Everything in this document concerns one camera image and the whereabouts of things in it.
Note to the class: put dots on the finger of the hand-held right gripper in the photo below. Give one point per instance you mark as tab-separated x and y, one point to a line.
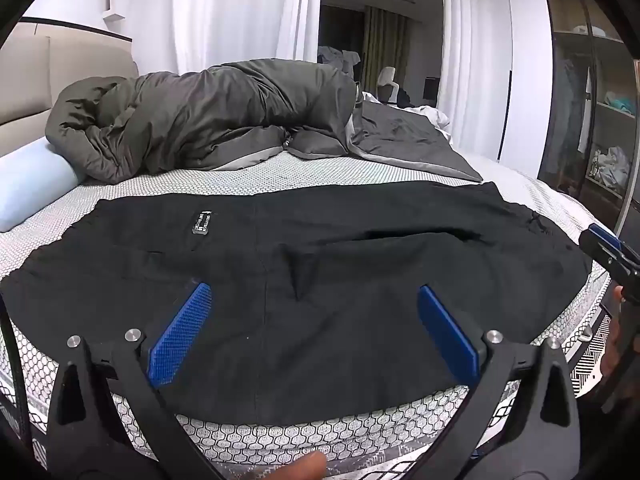
600	240

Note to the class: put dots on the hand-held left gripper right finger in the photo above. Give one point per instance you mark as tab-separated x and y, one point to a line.
447	332

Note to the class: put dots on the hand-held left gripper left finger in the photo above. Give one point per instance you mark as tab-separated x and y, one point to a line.
181	332

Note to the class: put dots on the black pants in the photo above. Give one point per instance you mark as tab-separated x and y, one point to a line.
325	270

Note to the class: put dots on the person's right hand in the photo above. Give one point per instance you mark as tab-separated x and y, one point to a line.
609	352

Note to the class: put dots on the person's left hand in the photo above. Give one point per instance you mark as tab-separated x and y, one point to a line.
302	466

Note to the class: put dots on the white crumpled clothes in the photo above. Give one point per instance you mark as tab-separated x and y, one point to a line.
612	167

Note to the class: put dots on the glass door wardrobe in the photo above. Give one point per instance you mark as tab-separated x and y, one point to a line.
575	110

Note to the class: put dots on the teal folded cloth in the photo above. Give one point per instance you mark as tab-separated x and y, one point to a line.
622	104

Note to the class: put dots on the hexagon patterned mattress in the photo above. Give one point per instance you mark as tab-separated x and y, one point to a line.
280	175

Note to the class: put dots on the dark grey blanket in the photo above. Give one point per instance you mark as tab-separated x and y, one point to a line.
400	140

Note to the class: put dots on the light blue pillow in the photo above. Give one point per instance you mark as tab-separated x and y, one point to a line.
30	185

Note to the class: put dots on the grey puffy duvet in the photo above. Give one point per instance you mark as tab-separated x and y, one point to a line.
200	110

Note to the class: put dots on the white chair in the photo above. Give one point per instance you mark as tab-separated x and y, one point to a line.
386	77

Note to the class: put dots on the olive curtain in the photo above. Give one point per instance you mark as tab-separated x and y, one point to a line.
385	40

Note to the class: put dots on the beige padded headboard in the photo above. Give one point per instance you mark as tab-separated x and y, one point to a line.
30	80

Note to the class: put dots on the grey clothes pile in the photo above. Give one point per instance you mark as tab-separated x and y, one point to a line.
335	55

